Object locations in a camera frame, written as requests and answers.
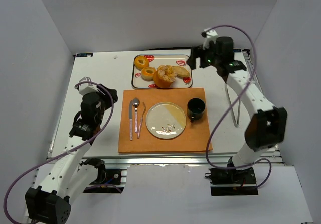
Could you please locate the large orange swirl bread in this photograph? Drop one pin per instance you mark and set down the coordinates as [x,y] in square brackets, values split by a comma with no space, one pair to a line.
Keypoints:
[164,77]

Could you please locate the strawberry pattern tray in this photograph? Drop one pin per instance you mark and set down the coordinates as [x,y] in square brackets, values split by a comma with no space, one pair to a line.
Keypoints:
[156,61]

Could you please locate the flat oval bread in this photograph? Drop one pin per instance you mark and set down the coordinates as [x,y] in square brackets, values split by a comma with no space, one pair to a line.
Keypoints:
[181,71]

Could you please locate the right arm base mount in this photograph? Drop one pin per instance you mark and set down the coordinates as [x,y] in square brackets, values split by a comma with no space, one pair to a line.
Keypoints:
[235,182]

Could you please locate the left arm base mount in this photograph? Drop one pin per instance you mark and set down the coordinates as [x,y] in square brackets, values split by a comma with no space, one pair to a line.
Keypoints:
[107,180]

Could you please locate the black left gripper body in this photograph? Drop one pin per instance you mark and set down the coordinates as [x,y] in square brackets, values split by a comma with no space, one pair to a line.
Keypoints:
[109,96]

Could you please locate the glazed donut in front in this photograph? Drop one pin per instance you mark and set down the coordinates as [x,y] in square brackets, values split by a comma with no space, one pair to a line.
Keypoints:
[147,73]

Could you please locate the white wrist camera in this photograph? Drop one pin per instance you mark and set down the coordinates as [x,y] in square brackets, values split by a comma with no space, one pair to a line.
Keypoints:
[85,86]
[208,35]

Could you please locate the dark green mug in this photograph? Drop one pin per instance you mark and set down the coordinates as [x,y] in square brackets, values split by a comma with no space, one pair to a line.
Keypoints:
[195,109]

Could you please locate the glazed donut at back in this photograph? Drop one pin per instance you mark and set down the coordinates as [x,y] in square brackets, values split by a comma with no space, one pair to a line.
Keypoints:
[141,62]

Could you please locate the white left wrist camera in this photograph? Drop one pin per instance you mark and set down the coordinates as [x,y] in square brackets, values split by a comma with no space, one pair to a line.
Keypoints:
[85,86]

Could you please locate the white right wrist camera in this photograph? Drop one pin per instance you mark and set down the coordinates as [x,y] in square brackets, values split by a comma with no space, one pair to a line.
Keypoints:
[208,35]

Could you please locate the pink handled fork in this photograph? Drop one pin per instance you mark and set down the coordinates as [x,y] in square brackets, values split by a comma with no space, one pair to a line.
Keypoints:
[141,121]

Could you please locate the aluminium table frame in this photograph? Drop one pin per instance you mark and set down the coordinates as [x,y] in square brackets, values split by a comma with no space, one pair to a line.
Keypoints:
[114,70]

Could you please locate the orange cloth placemat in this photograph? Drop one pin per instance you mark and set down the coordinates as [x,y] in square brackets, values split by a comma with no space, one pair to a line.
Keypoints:
[193,138]

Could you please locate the glazed donut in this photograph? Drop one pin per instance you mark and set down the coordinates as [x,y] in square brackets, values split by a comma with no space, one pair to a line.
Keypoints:
[147,73]
[141,62]

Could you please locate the cream ceramic plate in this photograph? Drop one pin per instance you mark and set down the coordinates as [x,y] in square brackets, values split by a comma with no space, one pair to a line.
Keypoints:
[166,120]

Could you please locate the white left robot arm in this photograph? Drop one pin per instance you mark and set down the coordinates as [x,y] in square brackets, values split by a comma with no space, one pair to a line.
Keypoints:
[51,200]

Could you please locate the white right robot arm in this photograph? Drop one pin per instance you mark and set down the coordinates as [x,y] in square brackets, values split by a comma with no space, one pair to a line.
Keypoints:
[267,125]

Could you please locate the pink handled knife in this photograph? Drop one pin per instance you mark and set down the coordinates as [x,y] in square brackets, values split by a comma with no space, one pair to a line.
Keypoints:
[130,121]

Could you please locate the pink handled spoon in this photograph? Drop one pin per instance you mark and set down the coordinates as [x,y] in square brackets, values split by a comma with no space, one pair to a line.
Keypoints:
[136,103]

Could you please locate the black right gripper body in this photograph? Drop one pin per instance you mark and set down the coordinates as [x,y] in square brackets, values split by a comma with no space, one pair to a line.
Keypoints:
[193,58]

